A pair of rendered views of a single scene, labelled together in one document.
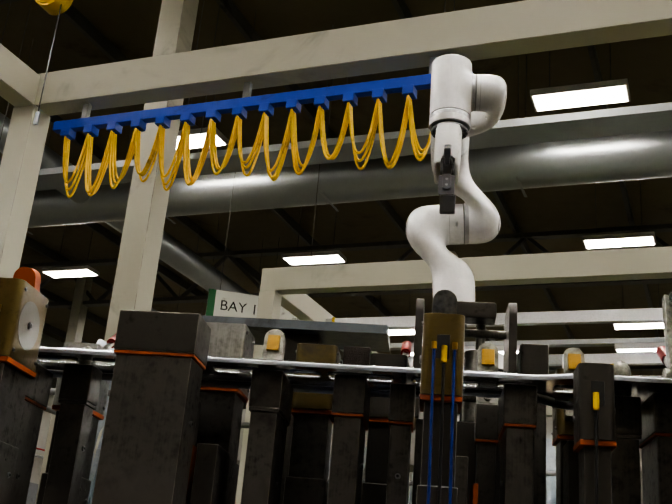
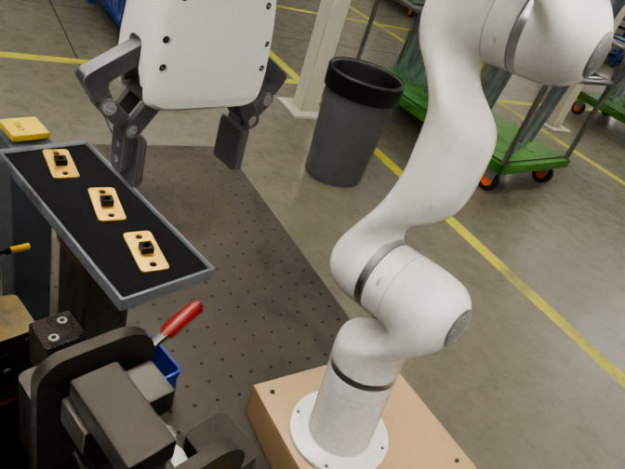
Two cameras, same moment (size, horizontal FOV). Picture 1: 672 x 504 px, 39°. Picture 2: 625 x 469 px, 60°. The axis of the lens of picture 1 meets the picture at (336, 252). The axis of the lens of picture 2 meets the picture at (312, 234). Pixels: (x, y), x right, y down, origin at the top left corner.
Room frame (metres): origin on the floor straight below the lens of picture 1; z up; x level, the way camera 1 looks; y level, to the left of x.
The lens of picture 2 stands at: (1.44, -0.49, 1.63)
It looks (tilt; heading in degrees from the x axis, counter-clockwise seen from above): 33 degrees down; 28
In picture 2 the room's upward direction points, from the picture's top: 19 degrees clockwise
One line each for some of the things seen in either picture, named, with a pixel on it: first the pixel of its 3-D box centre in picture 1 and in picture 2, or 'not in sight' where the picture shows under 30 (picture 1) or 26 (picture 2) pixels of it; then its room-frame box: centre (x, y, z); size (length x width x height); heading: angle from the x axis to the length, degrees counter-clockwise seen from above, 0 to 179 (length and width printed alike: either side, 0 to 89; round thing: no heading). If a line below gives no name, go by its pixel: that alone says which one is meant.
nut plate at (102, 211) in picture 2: not in sight; (106, 201); (1.87, 0.07, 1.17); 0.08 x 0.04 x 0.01; 67
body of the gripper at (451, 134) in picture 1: (448, 151); (205, 23); (1.72, -0.21, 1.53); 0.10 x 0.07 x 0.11; 171
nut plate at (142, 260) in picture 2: not in sight; (146, 247); (1.85, -0.05, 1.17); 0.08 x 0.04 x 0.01; 70
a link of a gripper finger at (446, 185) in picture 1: (446, 176); (114, 139); (1.66, -0.20, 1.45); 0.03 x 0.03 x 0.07; 81
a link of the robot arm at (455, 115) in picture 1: (449, 125); not in sight; (1.72, -0.21, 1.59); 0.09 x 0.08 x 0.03; 171
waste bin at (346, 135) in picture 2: not in sight; (350, 125); (4.45, 1.09, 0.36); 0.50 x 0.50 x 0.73
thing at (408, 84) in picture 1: (242, 131); not in sight; (4.55, 0.55, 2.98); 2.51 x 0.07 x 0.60; 67
